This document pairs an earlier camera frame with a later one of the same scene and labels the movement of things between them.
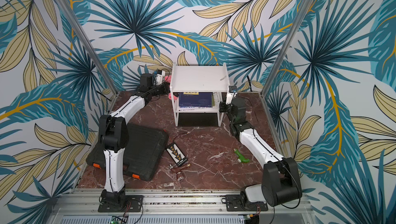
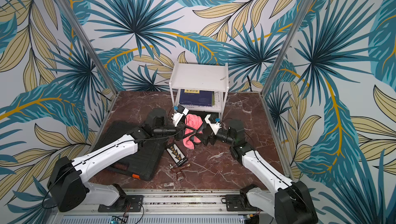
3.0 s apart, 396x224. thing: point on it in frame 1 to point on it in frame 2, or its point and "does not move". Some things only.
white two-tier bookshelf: [198, 89] does not move
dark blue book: [195, 99] does not move
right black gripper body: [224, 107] to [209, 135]
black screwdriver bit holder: [177, 155] does not move
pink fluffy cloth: [168, 78] to [194, 122]
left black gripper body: [161, 89] to [179, 128]
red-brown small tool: [178, 170] does not move
